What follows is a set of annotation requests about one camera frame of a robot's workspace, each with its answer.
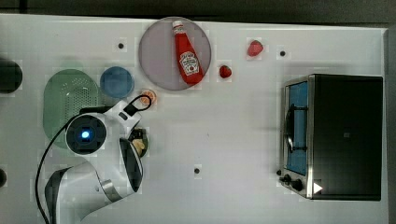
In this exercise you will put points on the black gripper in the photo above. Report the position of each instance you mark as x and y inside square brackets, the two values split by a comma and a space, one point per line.
[137, 133]

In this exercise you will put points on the yellow banana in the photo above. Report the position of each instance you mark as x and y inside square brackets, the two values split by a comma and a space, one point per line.
[139, 146]

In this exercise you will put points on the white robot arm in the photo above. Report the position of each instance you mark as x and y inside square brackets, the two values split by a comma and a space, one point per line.
[112, 169]

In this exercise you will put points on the green mug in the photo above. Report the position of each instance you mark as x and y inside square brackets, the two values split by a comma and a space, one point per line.
[146, 142]

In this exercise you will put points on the orange slice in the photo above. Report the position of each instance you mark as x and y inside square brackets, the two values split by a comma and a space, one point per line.
[149, 97]

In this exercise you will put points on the blue bowl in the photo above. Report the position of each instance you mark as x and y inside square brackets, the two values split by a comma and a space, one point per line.
[117, 82]

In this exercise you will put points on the green perforated colander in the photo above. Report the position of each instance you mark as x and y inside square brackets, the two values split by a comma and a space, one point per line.
[65, 94]

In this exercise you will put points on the red ketchup bottle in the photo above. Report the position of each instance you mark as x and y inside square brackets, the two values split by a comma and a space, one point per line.
[187, 60]

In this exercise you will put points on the purple round plate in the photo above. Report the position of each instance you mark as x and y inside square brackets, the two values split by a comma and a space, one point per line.
[157, 52]

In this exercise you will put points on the red strawberry near plate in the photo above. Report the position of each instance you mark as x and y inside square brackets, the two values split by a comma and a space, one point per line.
[225, 71]

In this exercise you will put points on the black round object left edge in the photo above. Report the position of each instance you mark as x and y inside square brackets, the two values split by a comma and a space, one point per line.
[10, 76]

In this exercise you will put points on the red strawberry far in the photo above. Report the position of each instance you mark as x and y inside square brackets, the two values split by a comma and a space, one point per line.
[255, 48]

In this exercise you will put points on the black toaster oven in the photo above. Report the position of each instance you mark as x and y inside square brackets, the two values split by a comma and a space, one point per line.
[332, 137]

